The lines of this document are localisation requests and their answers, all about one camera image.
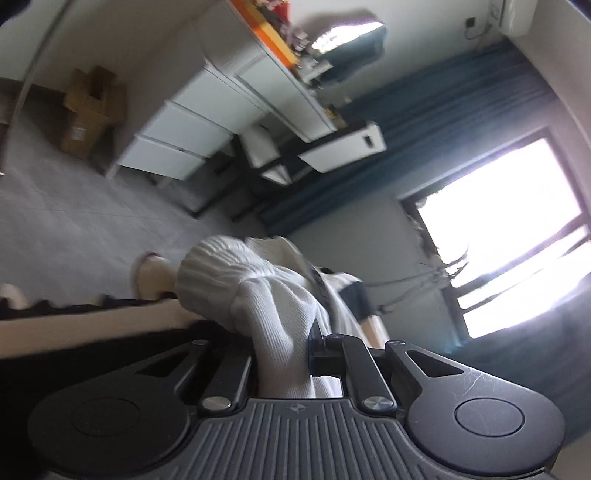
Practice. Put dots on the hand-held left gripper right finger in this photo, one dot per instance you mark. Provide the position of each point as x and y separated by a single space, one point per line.
316 357

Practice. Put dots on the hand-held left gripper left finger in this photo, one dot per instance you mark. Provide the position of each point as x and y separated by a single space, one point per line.
235 374

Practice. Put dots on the white knit sweater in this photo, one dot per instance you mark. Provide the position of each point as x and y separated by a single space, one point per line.
263 304

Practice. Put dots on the beige slipper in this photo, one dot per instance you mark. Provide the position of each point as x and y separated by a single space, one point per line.
11 295
152 277

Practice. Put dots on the metal drying rack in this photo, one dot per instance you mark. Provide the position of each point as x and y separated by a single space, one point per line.
434 277

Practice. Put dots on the blue curtain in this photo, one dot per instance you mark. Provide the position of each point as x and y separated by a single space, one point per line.
517 364
415 106

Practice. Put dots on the white storage box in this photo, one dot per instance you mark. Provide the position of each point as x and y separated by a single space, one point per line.
344 147

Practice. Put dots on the bright window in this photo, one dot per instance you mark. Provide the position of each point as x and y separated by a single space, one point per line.
508 221

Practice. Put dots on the white desk with drawers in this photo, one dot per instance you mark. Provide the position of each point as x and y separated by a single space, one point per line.
207 106

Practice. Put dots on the brown cardboard box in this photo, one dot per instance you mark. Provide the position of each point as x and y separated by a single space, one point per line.
90 115

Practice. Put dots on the dark bag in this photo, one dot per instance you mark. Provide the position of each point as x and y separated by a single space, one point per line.
355 50

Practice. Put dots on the orange box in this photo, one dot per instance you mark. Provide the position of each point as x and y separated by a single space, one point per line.
268 27

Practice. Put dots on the grey pole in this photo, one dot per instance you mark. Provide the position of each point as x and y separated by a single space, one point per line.
34 60

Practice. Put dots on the bed with beige frame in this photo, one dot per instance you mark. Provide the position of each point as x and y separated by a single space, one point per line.
83 327

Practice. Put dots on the white chair with black frame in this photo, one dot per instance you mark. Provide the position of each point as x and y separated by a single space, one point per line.
258 145

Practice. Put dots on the dark wall socket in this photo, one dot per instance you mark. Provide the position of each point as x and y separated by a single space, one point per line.
471 21

